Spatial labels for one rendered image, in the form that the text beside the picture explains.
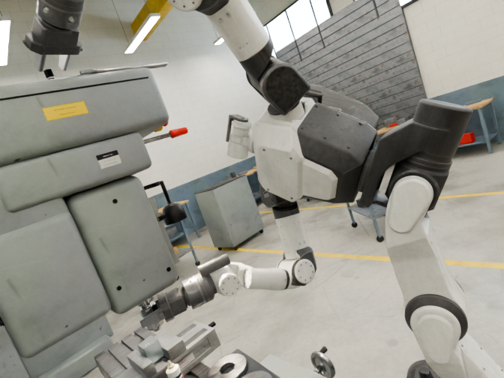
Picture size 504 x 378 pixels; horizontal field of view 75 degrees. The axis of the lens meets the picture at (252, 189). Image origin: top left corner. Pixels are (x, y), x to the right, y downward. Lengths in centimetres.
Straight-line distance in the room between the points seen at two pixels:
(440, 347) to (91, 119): 102
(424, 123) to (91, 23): 837
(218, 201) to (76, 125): 461
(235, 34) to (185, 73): 848
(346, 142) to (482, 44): 719
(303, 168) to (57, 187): 58
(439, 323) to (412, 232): 24
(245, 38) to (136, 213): 50
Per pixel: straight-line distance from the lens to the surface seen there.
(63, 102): 88
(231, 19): 77
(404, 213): 87
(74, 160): 86
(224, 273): 101
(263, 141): 86
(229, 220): 549
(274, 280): 109
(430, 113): 85
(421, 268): 97
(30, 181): 84
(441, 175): 88
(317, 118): 90
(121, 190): 89
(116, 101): 91
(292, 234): 112
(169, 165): 830
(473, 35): 801
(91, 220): 87
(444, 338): 101
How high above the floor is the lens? 160
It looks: 8 degrees down
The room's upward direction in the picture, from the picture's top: 20 degrees counter-clockwise
